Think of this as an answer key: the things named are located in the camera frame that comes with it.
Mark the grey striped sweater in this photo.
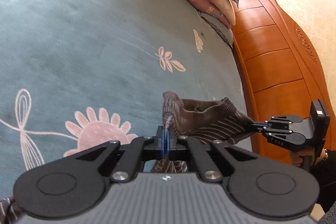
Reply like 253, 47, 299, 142
0, 91, 257, 224

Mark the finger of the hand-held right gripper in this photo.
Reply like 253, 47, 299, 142
249, 116, 292, 128
251, 126, 290, 144

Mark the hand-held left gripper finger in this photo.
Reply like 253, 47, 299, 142
75, 126, 166, 182
166, 126, 254, 182

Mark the wooden bed headboard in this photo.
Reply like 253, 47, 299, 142
231, 0, 327, 161

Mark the person's right hand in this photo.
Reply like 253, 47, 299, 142
290, 148, 326, 171

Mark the person's right forearm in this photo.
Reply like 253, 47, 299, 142
314, 149, 336, 222

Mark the thin teal pillow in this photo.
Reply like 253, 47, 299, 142
196, 10, 235, 49

